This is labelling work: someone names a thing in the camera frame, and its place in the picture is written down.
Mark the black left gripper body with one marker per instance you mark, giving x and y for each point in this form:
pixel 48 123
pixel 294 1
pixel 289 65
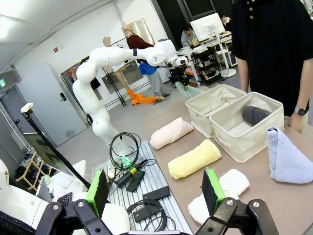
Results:
pixel 178 74

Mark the white towel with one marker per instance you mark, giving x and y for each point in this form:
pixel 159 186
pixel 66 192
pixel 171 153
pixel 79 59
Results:
pixel 232 182

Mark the white side desk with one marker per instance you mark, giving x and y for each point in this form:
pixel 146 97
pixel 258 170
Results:
pixel 68 176

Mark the green exit sign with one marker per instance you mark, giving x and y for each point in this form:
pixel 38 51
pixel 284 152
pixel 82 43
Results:
pixel 2 82

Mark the white computer monitor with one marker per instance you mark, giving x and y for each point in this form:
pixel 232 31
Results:
pixel 206 27

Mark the aluminium slotted base plate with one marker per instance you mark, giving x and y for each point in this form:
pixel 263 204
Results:
pixel 159 171

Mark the blue band smartwatch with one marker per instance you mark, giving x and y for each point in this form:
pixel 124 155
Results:
pixel 302 110

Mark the black clothes rack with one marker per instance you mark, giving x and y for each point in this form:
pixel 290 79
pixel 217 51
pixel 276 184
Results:
pixel 118 90

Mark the orange cloth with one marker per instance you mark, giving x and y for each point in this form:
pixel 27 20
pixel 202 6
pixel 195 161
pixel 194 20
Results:
pixel 143 99

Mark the wooden shoe rack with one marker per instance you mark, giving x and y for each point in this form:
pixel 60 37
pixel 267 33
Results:
pixel 31 171

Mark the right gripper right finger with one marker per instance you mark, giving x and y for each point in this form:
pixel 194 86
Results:
pixel 212 191

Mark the grey laptop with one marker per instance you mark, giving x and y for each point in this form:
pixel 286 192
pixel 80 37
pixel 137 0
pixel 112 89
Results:
pixel 44 191

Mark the grey rolled towel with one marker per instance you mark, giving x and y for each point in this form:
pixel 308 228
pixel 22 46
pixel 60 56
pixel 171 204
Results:
pixel 255 115

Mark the seated background person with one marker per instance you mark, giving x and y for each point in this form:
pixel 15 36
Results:
pixel 187 36

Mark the yellow towel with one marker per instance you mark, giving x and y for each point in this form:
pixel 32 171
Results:
pixel 193 159

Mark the grey metal door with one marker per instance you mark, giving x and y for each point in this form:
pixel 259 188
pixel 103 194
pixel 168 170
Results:
pixel 61 117

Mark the black shelf cart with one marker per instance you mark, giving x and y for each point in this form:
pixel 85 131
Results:
pixel 207 68

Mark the person left forearm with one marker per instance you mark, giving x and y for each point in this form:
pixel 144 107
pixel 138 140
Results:
pixel 304 83

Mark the mannequin with maroon shirt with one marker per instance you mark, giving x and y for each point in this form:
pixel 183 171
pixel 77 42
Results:
pixel 137 41

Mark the lavender towel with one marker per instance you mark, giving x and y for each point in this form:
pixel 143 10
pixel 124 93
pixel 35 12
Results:
pixel 286 159

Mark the cream fabric storage bin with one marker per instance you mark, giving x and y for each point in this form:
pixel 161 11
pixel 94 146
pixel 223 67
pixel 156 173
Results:
pixel 232 144
pixel 198 115

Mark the pink towel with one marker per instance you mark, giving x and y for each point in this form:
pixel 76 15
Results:
pixel 171 132

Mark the black keyboard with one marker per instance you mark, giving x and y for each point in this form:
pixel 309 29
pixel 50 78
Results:
pixel 65 198

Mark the black flat box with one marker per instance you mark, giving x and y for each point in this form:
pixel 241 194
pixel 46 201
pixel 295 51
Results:
pixel 135 182

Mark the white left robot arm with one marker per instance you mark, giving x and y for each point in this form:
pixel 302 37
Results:
pixel 102 56

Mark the person left hand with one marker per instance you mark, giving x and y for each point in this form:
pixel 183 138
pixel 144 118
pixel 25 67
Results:
pixel 298 122

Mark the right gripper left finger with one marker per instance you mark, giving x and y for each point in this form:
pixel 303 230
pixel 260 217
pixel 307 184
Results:
pixel 97 191

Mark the background person grey trousers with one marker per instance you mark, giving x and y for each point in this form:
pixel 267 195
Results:
pixel 156 80

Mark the black handheld device yellow label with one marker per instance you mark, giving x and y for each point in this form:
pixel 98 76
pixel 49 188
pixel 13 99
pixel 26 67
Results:
pixel 127 176

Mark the black flat plate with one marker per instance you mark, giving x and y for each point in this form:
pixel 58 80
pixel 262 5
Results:
pixel 156 193
pixel 143 215

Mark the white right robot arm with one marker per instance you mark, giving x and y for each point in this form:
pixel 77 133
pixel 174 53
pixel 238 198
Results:
pixel 22 198

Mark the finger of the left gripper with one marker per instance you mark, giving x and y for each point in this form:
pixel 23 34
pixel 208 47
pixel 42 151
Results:
pixel 185 82
pixel 173 82

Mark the person right forearm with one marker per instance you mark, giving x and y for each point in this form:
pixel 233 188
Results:
pixel 243 73

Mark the person in black shirt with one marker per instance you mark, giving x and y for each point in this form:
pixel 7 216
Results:
pixel 269 49

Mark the black camera stand pole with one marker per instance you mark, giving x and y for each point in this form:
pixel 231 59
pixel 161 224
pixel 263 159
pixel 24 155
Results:
pixel 49 147

